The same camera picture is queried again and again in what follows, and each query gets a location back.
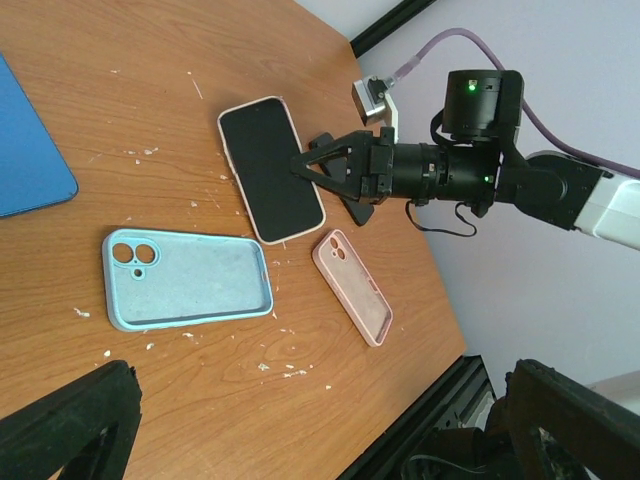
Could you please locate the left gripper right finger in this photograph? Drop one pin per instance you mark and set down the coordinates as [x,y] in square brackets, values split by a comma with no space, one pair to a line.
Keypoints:
[557,428]

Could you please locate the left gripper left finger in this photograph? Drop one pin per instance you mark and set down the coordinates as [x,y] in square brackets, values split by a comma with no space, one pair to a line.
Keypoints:
[83,430]

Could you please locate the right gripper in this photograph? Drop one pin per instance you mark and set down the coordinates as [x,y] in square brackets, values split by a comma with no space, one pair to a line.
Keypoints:
[377,167]

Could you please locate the pink phone black screen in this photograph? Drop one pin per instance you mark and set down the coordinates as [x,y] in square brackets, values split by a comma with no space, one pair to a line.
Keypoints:
[272,170]

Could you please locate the white phone case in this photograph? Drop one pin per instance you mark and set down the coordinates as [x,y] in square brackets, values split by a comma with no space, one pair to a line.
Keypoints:
[235,165]

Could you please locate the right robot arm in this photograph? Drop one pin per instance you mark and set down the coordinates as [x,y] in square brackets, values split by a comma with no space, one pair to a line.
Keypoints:
[473,161]

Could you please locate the pink phone case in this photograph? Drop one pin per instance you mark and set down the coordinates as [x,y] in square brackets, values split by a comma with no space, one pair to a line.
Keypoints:
[354,287]

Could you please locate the light blue phone case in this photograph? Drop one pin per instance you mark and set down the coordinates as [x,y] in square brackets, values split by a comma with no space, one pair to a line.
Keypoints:
[156,279]

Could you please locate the blue phone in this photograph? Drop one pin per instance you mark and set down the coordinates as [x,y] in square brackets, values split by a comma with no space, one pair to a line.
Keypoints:
[34,174]

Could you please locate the black aluminium frame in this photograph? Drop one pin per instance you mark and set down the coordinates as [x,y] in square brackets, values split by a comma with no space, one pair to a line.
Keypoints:
[435,437]

